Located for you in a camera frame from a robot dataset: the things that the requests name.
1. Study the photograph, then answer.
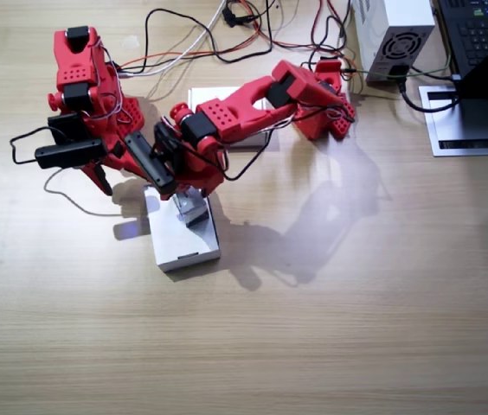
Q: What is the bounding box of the small white box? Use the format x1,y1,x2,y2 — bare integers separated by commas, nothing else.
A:
173,193,211,229

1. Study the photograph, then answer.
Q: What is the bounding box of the plain white flat box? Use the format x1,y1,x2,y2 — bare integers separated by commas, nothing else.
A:
143,184,222,273

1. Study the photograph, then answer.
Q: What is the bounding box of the white box with blue stripe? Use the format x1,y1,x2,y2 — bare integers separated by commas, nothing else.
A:
188,86,272,150

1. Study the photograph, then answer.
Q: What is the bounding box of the white power supply with fan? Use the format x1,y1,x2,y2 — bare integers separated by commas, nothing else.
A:
350,0,437,84

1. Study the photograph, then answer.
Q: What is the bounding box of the black laptop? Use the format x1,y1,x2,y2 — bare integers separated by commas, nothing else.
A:
436,0,488,104

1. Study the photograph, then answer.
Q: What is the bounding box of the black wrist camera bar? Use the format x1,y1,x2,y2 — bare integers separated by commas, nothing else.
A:
124,131,179,201
35,138,108,170

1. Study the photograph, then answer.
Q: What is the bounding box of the thin grey wire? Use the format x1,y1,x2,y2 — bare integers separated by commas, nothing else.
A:
43,167,120,217

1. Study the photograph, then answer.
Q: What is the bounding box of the black camera cable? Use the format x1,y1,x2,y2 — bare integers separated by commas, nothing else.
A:
9,125,61,166
155,116,282,182

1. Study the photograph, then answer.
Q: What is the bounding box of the red orange wire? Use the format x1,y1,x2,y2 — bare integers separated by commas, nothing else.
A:
118,25,314,73

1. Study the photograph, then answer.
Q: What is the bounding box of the white cable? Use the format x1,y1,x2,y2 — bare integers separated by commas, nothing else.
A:
119,0,228,80

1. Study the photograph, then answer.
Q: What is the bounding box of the bundle of cables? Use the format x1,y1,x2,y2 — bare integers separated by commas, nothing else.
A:
138,0,275,74

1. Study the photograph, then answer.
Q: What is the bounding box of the black cable connector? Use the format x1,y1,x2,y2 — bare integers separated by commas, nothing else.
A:
221,3,259,29

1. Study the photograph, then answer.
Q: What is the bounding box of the red black wire bundle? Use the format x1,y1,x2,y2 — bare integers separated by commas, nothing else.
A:
308,0,353,66

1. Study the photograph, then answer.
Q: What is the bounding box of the black power cord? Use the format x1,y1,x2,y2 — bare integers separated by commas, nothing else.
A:
388,64,462,114

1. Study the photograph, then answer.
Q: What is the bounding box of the green cable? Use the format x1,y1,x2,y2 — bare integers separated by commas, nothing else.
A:
347,54,453,83

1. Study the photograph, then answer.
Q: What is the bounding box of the silver stand base plate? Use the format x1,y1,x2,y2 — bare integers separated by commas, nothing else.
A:
417,84,488,157

